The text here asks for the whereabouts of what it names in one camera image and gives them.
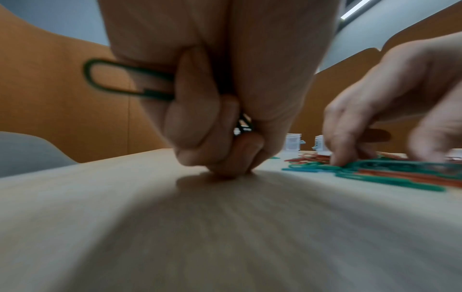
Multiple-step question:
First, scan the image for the person's right hand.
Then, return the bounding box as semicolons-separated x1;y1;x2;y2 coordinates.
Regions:
322;31;462;168

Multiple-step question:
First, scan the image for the person's left hand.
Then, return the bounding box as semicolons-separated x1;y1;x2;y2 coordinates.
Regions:
97;0;343;179

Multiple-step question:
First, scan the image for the pile of colored paper clips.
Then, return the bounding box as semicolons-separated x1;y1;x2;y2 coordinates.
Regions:
272;151;462;193

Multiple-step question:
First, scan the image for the transparent box with blue latches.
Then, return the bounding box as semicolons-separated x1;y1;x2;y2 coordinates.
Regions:
284;132;308;152
312;135;332;156

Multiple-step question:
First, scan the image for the handful of green paper clips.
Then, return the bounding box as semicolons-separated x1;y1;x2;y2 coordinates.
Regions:
83;58;254;135

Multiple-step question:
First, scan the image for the ceiling light strip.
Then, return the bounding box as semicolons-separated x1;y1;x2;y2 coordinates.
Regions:
340;0;373;21

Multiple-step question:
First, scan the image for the grey shell chair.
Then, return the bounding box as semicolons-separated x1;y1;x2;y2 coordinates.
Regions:
0;130;79;179

